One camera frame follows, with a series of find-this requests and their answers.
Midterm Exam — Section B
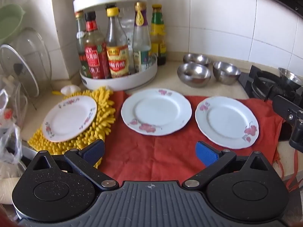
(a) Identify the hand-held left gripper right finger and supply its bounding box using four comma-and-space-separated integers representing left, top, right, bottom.
182, 141, 273, 191

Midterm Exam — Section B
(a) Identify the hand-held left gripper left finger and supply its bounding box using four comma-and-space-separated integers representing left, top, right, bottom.
32, 139, 119, 191

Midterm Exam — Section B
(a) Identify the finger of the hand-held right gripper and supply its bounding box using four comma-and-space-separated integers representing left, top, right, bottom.
289, 119, 303, 152
272, 95, 303, 123

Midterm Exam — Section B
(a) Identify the large floral white plate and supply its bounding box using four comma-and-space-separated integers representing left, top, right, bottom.
195, 96, 259, 150
121, 88, 192, 136

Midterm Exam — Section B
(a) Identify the small floral white plate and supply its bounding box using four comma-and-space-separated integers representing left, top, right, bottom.
42, 96, 97, 143

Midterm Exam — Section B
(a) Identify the stainless steel bowl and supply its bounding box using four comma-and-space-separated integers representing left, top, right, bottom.
183, 53, 212, 67
177, 62, 212, 88
212, 61, 242, 86
278, 67, 303, 88

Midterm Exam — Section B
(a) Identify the black gas stove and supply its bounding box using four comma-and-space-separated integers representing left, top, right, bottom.
238, 65, 303, 106

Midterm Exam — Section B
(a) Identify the yellow chenille mat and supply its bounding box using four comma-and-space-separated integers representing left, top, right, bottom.
28, 87, 116, 169

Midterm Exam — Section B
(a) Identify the red cloth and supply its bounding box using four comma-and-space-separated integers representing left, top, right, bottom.
98, 90, 299, 190

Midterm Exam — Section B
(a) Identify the garlic bulb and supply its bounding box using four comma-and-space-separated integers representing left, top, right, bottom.
61, 85, 81, 96

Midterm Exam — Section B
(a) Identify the white two-tier spice rack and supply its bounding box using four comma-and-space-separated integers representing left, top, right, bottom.
73, 0, 158, 91

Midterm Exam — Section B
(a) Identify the clear plastic bag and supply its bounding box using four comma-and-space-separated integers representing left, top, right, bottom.
0, 76, 30, 165

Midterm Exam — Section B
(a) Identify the cream cloth bundle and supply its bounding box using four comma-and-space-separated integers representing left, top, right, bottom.
0, 158, 26, 204

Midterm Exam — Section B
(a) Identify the red label soy sauce bottle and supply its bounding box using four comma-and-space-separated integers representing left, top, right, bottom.
83, 12, 111, 79

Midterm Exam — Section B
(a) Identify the yellow cap vinegar bottle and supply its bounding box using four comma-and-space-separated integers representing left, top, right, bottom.
105, 7, 130, 78

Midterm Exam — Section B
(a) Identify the large glass pot lid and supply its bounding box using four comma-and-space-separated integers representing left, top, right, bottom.
16, 27, 52, 93

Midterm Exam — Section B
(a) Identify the dark green glass bottle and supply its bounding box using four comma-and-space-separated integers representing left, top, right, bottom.
75, 12, 87, 76

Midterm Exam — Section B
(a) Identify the purple label clear bottle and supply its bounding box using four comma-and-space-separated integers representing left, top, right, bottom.
132, 2, 152, 72

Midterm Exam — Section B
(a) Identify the green label oyster sauce bottle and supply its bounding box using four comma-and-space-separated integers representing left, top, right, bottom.
150, 4, 167, 66

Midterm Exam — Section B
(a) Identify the green plastic basin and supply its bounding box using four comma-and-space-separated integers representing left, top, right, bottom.
0, 3, 26, 45

